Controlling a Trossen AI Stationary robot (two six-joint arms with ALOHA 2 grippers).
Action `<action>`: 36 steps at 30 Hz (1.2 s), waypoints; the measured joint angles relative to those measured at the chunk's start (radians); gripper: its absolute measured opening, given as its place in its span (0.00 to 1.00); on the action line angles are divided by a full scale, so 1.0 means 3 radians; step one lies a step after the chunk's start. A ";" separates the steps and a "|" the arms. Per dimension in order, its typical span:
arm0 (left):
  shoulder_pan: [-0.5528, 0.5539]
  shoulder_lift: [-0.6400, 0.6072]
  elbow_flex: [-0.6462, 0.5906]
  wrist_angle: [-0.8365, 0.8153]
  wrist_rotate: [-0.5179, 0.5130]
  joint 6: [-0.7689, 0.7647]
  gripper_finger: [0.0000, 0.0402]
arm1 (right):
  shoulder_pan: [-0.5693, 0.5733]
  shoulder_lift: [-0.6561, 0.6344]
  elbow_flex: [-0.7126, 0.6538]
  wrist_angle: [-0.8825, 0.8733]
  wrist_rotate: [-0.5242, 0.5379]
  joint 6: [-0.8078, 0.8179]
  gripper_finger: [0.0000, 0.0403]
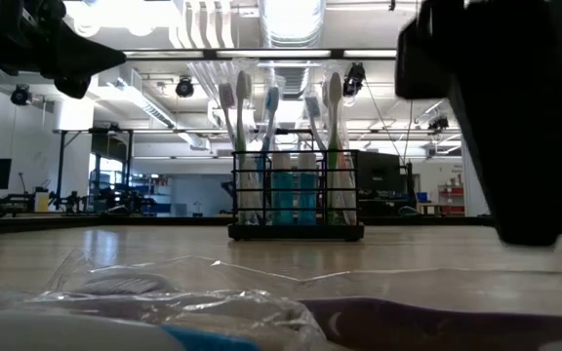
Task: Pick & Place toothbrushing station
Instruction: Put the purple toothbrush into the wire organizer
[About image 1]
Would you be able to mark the red shelf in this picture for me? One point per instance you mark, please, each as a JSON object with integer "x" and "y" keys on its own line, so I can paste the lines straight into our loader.
{"x": 452, "y": 200}

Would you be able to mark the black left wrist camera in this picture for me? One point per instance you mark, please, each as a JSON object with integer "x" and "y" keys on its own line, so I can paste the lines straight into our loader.
{"x": 47, "y": 10}

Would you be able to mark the black overhead crossbar with lights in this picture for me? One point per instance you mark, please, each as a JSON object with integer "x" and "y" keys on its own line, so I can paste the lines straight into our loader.
{"x": 337, "y": 53}

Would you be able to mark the small black rectangular frame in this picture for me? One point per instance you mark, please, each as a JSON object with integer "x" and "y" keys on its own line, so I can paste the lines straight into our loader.
{"x": 291, "y": 131}

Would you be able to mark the silver ventilation duct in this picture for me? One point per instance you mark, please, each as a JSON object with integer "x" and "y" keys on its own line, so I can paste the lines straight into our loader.
{"x": 291, "y": 24}

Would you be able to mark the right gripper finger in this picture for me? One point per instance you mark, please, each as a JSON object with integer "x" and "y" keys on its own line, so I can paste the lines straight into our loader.
{"x": 525, "y": 146}

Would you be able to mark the yellow container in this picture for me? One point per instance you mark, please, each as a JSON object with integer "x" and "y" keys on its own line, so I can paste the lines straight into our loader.
{"x": 42, "y": 202}

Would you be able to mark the black ceiling track light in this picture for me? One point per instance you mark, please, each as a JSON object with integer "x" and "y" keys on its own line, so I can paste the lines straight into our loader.
{"x": 354, "y": 80}
{"x": 20, "y": 95}
{"x": 184, "y": 88}
{"x": 438, "y": 123}

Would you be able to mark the white room column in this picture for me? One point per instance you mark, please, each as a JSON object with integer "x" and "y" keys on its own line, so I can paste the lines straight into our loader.
{"x": 471, "y": 195}

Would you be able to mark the black metal stand frame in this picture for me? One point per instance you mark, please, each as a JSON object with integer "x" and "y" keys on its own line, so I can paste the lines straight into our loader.
{"x": 60, "y": 166}

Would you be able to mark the black table rail frame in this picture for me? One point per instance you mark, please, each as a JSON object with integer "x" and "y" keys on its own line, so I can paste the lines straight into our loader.
{"x": 66, "y": 224}

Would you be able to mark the blue mouthwash bottle white cap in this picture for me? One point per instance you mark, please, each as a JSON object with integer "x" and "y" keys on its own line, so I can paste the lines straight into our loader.
{"x": 281, "y": 195}
{"x": 308, "y": 195}

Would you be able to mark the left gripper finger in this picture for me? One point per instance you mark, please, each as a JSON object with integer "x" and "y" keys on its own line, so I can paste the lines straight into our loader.
{"x": 93, "y": 66}
{"x": 86, "y": 50}

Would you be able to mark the black cabinet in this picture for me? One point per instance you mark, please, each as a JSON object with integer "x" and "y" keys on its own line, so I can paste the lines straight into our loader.
{"x": 383, "y": 180}

